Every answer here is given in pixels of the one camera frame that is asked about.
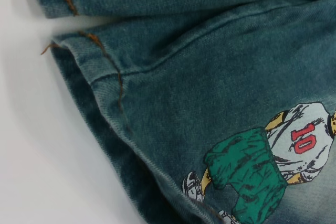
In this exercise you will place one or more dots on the blue denim shorts with print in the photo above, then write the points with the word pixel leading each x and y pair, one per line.
pixel 197 90

